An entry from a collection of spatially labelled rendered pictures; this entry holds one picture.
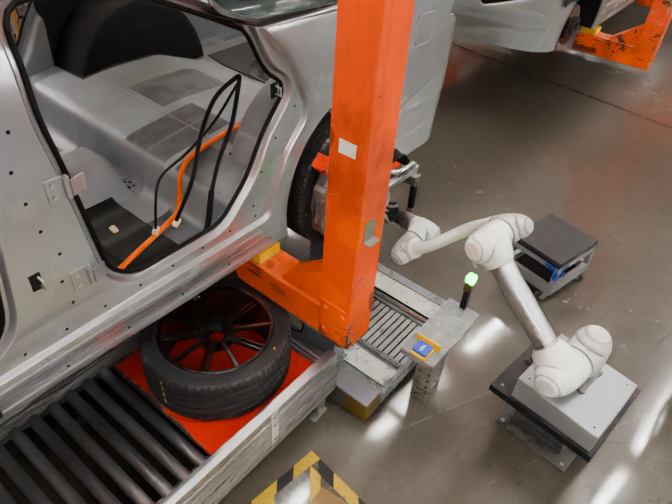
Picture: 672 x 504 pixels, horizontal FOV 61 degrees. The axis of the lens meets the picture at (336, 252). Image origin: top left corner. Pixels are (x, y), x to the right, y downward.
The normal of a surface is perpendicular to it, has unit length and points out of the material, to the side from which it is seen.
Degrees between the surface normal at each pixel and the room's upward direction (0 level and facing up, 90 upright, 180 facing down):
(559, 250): 0
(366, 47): 90
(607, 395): 4
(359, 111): 90
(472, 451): 0
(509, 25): 98
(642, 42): 90
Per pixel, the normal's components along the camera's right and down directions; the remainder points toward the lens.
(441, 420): 0.06, -0.76
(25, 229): 0.77, 0.41
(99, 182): 0.66, -0.07
